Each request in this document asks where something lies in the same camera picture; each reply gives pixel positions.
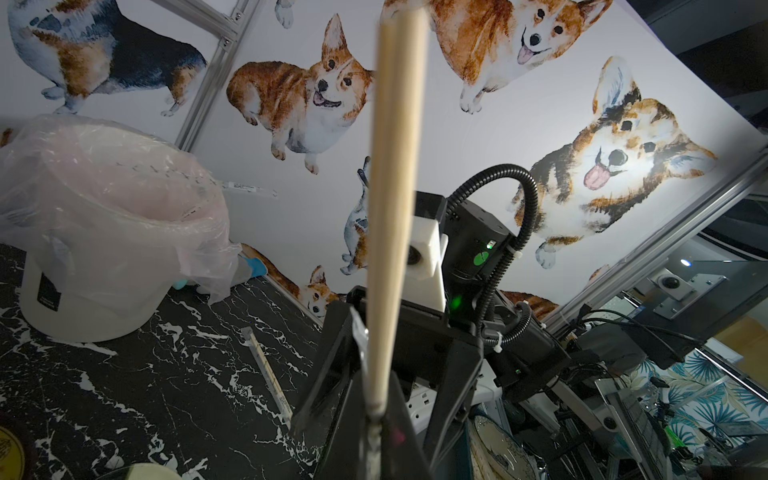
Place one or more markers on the cream plate chipped right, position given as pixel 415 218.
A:
pixel 141 471

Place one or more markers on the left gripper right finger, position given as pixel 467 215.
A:
pixel 402 456

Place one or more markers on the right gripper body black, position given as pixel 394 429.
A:
pixel 424 338

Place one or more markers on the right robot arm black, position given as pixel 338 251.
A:
pixel 488 220

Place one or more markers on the chopsticks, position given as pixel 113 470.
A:
pixel 396 134
pixel 272 382

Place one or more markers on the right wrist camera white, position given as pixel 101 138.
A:
pixel 423 282

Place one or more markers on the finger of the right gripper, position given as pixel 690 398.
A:
pixel 331 367
pixel 450 410

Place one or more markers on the yellow patterned dark-rimmed plate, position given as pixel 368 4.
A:
pixel 18 455

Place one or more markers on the white bin with plastic bag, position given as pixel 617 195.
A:
pixel 109 219

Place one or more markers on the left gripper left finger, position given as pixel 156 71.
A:
pixel 343 455

